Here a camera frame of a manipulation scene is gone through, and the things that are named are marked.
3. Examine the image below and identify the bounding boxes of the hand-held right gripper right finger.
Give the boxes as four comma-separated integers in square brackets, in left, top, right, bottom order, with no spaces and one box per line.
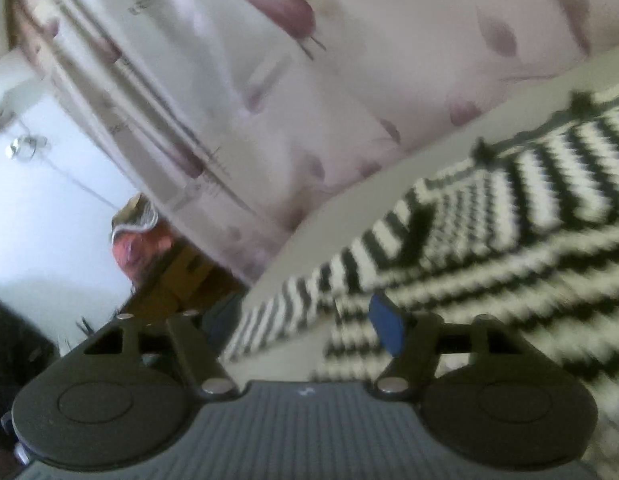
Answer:
[368,292,533,407]

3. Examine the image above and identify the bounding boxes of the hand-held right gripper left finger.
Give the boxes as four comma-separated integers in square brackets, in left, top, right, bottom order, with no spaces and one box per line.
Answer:
[82,303,243,402]

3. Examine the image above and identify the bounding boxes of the black white striped knit sweater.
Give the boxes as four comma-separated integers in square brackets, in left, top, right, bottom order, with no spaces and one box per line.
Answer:
[220,79,619,480]

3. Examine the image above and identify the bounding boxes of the dark cloth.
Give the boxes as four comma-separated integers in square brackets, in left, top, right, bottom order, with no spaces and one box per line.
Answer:
[0,294,61,411]

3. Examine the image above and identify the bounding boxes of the leaf print curtain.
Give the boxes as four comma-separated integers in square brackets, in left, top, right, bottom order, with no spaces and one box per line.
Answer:
[3,0,619,286]

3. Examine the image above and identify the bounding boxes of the small metal wall fixture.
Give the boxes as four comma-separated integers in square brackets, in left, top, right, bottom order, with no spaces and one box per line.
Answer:
[5,133,50,163]

